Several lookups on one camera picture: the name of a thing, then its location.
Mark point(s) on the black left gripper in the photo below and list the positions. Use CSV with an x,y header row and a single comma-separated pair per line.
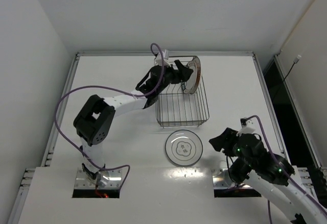
x,y
177,71

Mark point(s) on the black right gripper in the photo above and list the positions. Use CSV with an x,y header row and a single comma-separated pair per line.
x,y
225,141

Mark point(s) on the green rimmed white plate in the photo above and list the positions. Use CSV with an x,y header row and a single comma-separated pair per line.
x,y
191,85

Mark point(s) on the wire dish rack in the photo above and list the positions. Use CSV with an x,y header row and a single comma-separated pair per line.
x,y
176,109

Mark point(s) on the black rimmed white plate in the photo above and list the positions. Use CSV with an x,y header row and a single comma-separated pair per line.
x,y
183,148

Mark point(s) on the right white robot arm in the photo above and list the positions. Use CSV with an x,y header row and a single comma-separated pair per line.
x,y
269,174

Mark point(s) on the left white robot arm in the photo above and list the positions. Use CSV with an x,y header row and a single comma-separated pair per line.
x,y
94,120

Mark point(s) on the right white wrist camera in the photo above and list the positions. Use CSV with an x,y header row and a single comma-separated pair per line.
x,y
247,126

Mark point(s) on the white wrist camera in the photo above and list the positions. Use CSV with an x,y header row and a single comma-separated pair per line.
x,y
247,126
162,58

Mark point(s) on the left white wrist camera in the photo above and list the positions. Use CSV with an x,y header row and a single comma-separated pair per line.
x,y
162,58

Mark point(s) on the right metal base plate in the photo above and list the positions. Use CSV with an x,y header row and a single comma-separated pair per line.
x,y
222,181

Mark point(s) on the metal base plate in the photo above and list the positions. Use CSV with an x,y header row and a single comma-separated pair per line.
x,y
222,181
109,180

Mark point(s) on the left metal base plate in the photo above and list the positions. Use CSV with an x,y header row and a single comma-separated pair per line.
x,y
109,180

